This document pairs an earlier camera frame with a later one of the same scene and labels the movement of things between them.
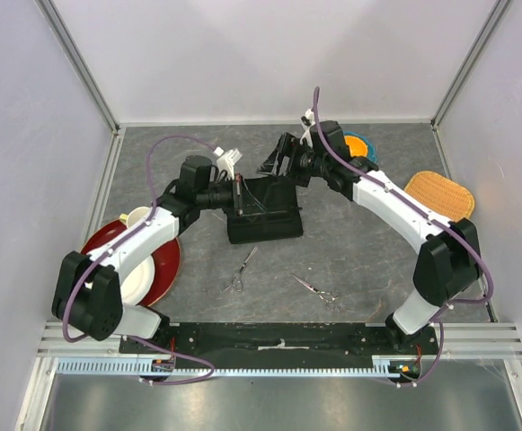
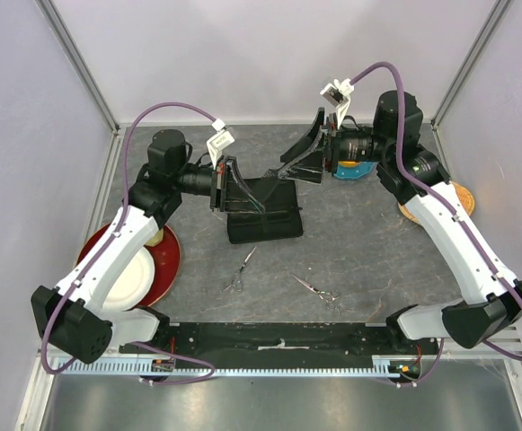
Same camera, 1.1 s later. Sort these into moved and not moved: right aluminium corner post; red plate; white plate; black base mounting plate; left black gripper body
Moved: left black gripper body
Not moved: right aluminium corner post; white plate; red plate; black base mounting plate
